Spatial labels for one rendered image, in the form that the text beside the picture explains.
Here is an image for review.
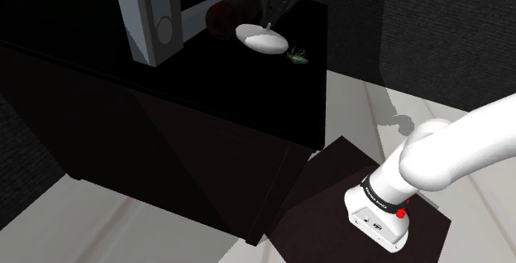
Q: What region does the green grasshopper toy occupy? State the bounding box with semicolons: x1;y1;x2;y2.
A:
285;45;310;66

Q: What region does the dark red cylinder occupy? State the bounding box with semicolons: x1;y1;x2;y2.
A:
204;0;265;42

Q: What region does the grey tower speaker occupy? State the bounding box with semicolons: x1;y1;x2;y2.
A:
110;0;185;68

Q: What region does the black cabinet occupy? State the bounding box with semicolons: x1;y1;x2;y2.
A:
0;0;329;248

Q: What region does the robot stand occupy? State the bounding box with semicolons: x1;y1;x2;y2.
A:
265;135;452;263

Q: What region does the black television with grey frame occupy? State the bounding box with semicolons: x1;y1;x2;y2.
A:
178;0;267;37

